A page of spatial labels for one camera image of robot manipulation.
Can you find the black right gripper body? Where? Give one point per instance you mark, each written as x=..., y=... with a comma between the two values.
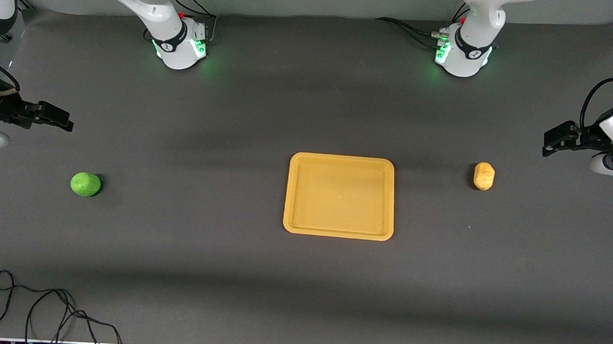
x=0, y=105

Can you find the dark grey table mat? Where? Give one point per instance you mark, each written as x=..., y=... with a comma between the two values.
x=236, y=110

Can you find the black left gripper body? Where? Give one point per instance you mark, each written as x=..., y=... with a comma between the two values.
x=589, y=139

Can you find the green apple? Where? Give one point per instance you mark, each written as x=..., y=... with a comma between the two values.
x=85, y=184

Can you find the yellow plastic tray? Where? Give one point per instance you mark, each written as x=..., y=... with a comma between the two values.
x=339, y=197

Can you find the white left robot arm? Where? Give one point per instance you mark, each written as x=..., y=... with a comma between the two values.
x=470, y=55

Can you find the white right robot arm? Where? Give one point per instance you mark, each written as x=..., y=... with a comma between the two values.
x=157, y=12

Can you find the yellow-brown potato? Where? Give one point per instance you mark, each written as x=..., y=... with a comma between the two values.
x=484, y=176

